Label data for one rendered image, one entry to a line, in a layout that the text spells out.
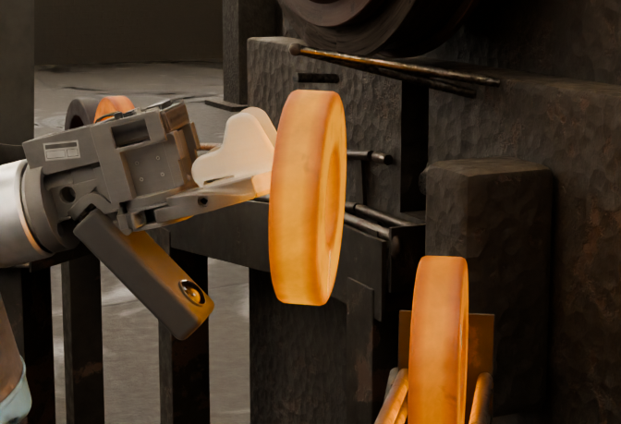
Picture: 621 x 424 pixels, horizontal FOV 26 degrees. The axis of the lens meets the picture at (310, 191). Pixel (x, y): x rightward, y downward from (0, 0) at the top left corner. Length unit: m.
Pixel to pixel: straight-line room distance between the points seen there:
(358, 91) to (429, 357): 0.75
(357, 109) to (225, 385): 1.61
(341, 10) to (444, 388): 0.58
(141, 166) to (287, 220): 0.13
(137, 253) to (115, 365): 2.34
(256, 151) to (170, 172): 0.06
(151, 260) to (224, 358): 2.36
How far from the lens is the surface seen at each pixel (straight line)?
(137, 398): 3.08
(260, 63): 1.87
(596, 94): 1.23
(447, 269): 0.94
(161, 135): 0.94
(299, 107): 0.92
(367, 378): 1.43
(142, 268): 0.97
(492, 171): 1.23
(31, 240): 0.99
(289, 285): 0.92
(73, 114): 2.50
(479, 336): 1.05
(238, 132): 0.94
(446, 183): 1.24
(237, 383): 3.15
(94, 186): 0.99
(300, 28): 1.52
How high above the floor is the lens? 1.00
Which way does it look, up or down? 10 degrees down
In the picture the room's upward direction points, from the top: straight up
